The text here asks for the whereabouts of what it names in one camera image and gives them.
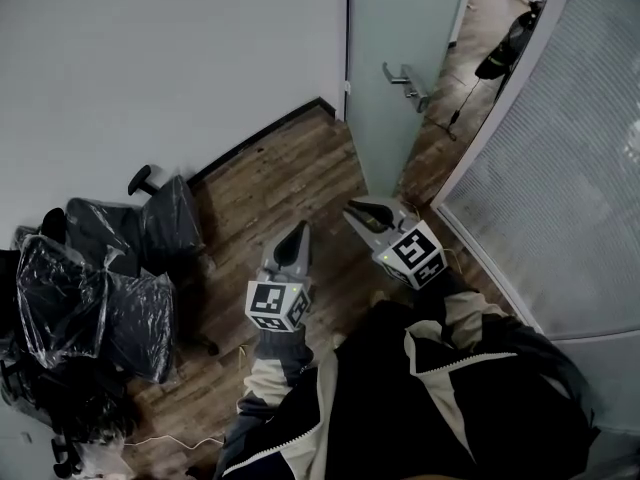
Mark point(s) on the black object with yellow trim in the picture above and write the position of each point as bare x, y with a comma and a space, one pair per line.
505, 53

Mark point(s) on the black baseboard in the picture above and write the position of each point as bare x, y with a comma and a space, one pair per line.
250, 142

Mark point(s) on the striped frosted glass partition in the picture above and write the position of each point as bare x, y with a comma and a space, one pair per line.
550, 193

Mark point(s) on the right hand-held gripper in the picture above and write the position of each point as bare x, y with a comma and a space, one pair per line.
415, 250

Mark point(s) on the person's right forearm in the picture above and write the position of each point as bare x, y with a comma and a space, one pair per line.
462, 313

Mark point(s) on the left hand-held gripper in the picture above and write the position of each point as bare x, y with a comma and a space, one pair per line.
272, 300

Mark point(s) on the person's dark and cream jacket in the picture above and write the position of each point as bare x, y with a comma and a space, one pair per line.
400, 418

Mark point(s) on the person's left forearm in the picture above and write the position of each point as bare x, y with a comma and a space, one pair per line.
277, 363

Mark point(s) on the pile of plastic-wrapped office chairs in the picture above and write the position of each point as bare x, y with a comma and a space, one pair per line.
60, 293

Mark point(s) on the crumpled clear plastic sheet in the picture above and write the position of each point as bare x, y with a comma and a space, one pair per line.
102, 460

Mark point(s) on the glass door with handle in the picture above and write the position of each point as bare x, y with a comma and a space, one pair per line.
390, 28

